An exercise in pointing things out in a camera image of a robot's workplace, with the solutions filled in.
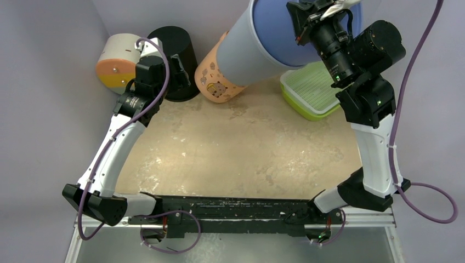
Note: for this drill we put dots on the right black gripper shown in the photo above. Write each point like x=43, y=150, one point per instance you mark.
x=306, y=21

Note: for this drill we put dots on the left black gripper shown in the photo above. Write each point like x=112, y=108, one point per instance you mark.
x=180, y=77

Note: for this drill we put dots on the large blue bucket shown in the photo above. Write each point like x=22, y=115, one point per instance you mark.
x=273, y=26

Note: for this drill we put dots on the orange cartoon bucket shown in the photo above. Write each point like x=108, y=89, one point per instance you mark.
x=210, y=80

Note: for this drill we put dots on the black ribbed bucket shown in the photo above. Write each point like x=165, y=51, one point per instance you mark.
x=176, y=40

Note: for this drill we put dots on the grey bucket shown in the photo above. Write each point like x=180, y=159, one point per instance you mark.
x=241, y=57

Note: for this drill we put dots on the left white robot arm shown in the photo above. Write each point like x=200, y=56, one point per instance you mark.
x=94, y=194

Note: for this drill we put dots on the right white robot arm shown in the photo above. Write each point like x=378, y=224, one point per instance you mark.
x=355, y=64

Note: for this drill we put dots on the beige drum orange yellow face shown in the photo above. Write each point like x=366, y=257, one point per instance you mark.
x=116, y=65

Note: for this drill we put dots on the green white strainer basket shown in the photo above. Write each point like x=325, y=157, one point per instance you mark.
x=308, y=91

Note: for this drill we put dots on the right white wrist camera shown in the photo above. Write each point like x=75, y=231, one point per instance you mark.
x=337, y=6

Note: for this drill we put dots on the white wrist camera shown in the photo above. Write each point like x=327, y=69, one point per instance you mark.
x=337, y=6
x=147, y=49

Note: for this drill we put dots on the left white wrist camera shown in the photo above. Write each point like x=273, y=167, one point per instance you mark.
x=147, y=49

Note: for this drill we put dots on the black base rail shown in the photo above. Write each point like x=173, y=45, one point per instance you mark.
x=188, y=214

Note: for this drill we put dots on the aluminium frame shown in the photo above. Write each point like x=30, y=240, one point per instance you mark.
x=366, y=237

